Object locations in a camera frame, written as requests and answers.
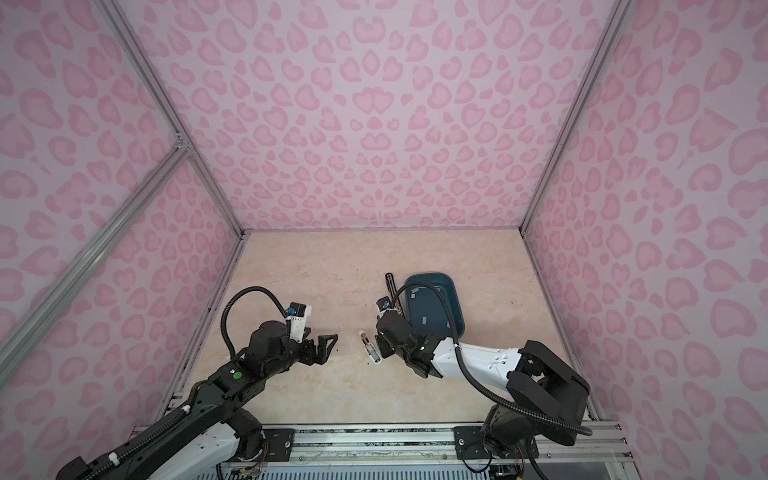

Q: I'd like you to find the pink small stapler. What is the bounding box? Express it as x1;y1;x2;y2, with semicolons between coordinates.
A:
358;330;382;365

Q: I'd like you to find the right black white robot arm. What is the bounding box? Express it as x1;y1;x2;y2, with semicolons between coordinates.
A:
376;310;593;458

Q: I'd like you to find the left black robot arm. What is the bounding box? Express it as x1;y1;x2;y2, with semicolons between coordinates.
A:
56;321;338;479

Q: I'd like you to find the teal plastic tray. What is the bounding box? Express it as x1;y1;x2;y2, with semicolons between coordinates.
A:
404;272;465;338

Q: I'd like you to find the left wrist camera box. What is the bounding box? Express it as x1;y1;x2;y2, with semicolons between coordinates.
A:
285;302;312;343

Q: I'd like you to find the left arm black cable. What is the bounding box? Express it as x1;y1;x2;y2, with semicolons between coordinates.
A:
220;286;290;361

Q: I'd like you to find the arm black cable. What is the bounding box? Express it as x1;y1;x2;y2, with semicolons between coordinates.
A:
392;281;594;437
220;286;290;361

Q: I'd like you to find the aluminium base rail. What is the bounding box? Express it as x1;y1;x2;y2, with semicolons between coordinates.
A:
131;422;637;480

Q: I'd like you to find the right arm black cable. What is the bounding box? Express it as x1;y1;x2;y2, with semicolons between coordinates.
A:
392;281;594;437

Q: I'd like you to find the aluminium frame diagonal bar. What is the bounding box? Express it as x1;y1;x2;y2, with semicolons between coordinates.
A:
1;141;189;385

